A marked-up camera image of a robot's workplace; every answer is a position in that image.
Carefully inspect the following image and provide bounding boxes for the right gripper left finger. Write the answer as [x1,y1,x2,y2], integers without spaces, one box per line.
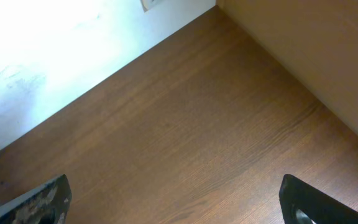
[0,174,72,224]

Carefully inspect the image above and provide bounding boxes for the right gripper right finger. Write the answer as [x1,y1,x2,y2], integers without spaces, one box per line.
[279,174,358,224]

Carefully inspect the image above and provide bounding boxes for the white wall socket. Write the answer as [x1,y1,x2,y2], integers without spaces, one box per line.
[140,0,163,12]

